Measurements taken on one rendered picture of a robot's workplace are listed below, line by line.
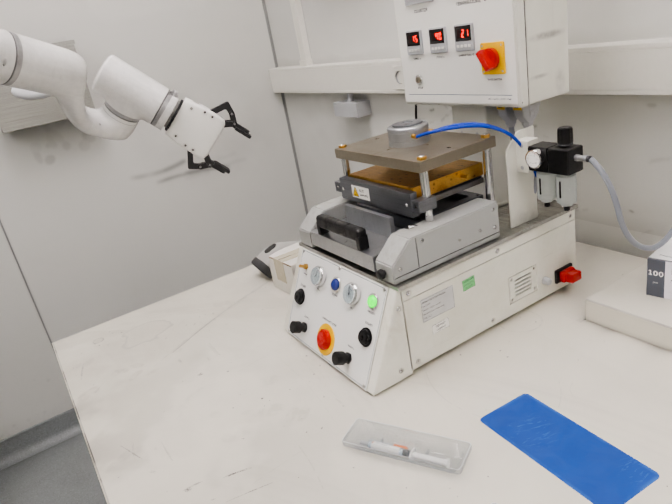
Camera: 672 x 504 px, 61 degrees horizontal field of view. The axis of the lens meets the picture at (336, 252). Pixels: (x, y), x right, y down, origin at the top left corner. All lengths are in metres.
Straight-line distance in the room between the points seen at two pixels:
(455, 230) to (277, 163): 1.67
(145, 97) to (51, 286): 1.31
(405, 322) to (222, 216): 1.64
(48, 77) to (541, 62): 0.86
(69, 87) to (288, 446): 0.74
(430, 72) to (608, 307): 0.57
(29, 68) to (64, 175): 1.25
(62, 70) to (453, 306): 0.81
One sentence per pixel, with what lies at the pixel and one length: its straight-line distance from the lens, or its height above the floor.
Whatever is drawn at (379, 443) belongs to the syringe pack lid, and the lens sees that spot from 0.89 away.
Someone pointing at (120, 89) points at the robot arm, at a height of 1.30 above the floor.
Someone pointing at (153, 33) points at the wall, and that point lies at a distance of 2.41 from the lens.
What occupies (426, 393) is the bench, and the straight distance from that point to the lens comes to 1.00.
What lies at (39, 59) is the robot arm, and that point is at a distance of 1.14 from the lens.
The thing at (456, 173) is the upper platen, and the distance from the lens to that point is 1.08.
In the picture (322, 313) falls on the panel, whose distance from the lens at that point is 1.13.
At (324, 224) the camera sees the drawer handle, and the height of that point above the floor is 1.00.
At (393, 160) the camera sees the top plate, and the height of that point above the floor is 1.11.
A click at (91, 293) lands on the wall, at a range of 2.46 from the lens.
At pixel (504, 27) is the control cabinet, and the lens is 1.09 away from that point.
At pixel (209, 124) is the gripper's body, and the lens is 1.28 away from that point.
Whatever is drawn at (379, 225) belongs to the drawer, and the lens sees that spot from 1.06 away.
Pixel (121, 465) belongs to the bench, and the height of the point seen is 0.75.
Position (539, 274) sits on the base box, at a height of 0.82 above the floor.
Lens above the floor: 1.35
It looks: 22 degrees down
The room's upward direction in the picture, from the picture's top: 11 degrees counter-clockwise
